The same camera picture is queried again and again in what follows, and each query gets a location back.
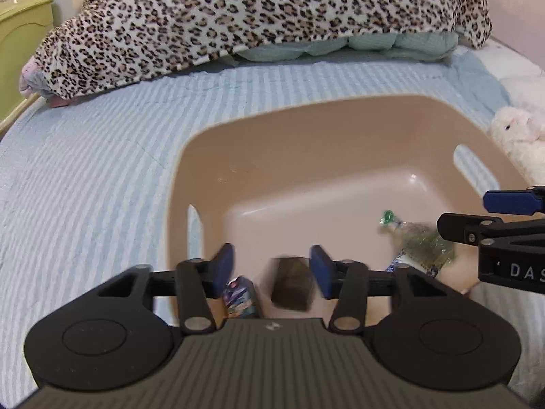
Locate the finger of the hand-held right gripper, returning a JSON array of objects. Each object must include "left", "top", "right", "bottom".
[
  {"left": 483, "top": 185, "right": 545, "bottom": 218},
  {"left": 437, "top": 212, "right": 545, "bottom": 246}
]

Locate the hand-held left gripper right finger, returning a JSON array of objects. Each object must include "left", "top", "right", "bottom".
[{"left": 310, "top": 244, "right": 461, "bottom": 335}]

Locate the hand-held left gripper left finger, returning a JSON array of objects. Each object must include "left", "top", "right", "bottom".
[{"left": 98, "top": 244, "right": 235, "bottom": 335}]

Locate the dark brown block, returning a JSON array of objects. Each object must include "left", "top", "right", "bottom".
[{"left": 271, "top": 256, "right": 316, "bottom": 312}]

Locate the clear plastic bottle green cap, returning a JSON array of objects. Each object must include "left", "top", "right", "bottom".
[{"left": 378, "top": 210, "right": 456, "bottom": 276}]

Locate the beige plastic basin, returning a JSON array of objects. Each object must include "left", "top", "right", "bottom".
[{"left": 169, "top": 94, "right": 533, "bottom": 329}]

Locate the small colourful carton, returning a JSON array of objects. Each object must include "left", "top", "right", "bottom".
[{"left": 222, "top": 276, "right": 261, "bottom": 320}]

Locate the white plush toy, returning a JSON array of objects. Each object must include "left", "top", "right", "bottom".
[{"left": 487, "top": 106, "right": 545, "bottom": 185}]

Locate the light green quilted pillow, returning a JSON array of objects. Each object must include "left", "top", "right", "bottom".
[{"left": 237, "top": 31, "right": 459, "bottom": 67}]

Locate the leopard print blanket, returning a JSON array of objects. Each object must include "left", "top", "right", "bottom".
[{"left": 31, "top": 0, "right": 493, "bottom": 100}]

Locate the green wooden headboard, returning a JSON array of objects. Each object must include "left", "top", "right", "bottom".
[{"left": 0, "top": 0, "right": 56, "bottom": 125}]

